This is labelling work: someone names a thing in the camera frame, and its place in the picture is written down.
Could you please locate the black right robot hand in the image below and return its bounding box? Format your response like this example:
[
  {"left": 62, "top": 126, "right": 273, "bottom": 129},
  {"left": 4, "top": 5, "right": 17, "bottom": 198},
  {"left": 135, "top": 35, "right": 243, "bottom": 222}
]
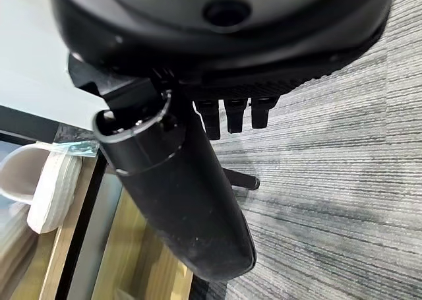
[{"left": 45, "top": 0, "right": 396, "bottom": 283}]

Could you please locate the black rod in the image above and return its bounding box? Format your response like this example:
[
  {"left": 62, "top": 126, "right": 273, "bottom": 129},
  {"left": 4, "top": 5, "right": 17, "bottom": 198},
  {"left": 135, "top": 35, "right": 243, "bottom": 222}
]
[{"left": 224, "top": 167, "right": 261, "bottom": 191}]

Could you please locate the clear plastic tag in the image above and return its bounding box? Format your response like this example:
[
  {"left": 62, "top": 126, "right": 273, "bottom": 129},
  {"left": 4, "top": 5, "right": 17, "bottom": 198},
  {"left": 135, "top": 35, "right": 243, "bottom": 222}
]
[{"left": 52, "top": 140, "right": 100, "bottom": 158}]

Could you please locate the wooden shoe rack black frame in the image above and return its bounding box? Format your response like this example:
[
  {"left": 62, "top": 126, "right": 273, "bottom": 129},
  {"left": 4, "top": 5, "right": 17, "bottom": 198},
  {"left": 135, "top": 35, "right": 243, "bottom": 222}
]
[{"left": 0, "top": 104, "right": 212, "bottom": 300}]

